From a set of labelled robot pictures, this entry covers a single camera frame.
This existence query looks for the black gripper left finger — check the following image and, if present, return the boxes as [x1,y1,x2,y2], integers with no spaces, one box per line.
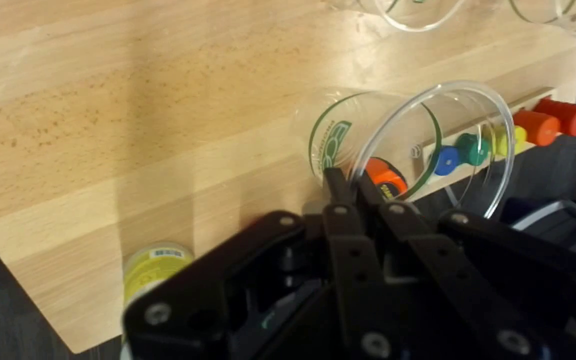
[325,168,355,217]

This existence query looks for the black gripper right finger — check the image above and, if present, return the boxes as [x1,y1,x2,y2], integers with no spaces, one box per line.
[357,174,388,215]

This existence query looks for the clear plastic cup green logo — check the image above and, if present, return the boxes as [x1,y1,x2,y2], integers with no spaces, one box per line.
[297,82,515,217]

